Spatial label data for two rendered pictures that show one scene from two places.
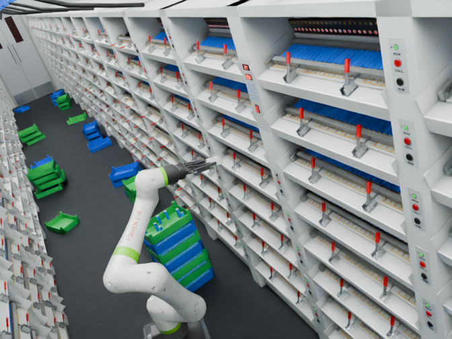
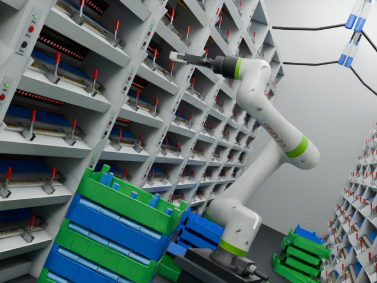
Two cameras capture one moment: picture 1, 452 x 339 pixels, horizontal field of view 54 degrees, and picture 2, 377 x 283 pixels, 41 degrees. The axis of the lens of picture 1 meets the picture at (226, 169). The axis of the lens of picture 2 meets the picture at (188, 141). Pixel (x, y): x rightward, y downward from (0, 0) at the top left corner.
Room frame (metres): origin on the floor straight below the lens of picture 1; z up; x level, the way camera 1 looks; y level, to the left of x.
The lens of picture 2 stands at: (3.67, 1.40, 0.82)
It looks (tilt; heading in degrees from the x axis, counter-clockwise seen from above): 3 degrees down; 214
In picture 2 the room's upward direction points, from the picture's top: 24 degrees clockwise
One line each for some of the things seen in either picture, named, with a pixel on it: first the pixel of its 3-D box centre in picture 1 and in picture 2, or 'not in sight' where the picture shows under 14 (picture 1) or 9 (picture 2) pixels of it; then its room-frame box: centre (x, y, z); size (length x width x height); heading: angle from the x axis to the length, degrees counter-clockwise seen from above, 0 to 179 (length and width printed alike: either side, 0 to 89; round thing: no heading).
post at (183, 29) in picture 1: (232, 160); (109, 64); (2.24, -0.05, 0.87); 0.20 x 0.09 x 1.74; 109
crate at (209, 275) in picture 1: (188, 278); not in sight; (2.44, 0.48, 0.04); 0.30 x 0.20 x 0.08; 118
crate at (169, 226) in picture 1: (163, 222); (134, 197); (2.44, 0.48, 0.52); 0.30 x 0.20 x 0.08; 118
